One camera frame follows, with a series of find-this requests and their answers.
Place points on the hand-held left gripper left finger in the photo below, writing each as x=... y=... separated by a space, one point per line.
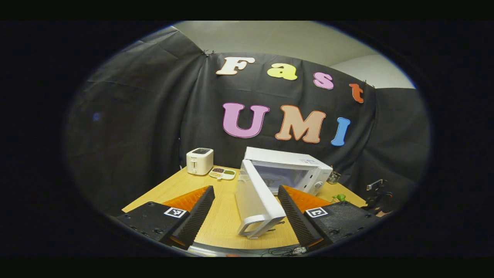
x=198 y=216

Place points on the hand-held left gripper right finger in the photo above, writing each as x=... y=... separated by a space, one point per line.
x=295 y=218

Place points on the lettuce sandwich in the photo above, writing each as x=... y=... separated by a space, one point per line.
x=339 y=197

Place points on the white microwave oven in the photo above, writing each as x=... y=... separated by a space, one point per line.
x=285 y=158

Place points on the divided white snack dish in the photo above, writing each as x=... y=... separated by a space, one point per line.
x=222 y=173

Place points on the white toaster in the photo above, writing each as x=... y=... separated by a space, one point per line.
x=198 y=164

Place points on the black backdrop cloth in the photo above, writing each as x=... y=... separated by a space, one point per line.
x=135 y=127

